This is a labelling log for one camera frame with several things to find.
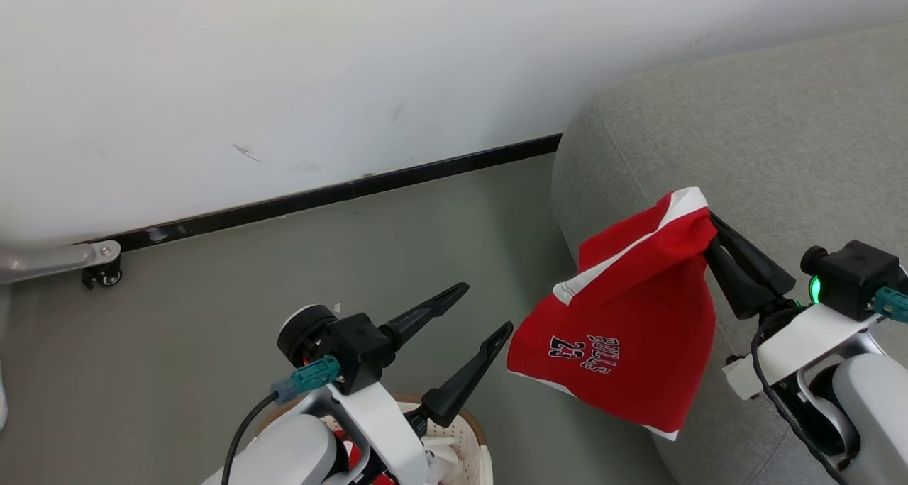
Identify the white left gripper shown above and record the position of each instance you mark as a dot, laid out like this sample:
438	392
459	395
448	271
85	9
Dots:
386	428

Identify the black caster wheel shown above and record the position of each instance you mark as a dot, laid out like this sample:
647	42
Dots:
108	276

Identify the teal right camera connector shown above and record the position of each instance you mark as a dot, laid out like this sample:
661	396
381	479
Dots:
892	304

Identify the black baseboard strip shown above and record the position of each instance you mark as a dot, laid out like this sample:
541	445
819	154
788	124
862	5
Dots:
319	196

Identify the teal left camera connector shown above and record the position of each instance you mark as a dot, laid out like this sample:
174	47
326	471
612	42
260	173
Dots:
312	376

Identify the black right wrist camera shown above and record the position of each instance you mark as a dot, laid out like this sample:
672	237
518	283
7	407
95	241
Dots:
855	276

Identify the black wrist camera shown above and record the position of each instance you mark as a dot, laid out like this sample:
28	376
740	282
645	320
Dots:
355	343
855	276

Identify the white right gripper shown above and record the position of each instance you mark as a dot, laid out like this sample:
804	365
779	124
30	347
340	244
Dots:
809	343

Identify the grey metal frame leg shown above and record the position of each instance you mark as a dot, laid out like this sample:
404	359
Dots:
50	259

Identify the cream perforated laundry basket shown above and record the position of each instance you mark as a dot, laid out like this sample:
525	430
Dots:
474	435

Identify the teal camera connector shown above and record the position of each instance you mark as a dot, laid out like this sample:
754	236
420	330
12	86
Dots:
312	376
892	304

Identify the grey fabric sofa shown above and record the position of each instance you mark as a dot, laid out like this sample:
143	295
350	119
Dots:
766	137

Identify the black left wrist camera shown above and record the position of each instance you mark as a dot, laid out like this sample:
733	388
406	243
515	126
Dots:
355	343

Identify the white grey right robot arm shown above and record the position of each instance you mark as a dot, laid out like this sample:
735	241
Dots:
872	414

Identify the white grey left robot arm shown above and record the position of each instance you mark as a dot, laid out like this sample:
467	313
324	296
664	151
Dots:
284	456

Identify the red Bulls 23 shorts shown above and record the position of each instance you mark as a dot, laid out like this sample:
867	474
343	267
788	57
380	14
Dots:
638	308

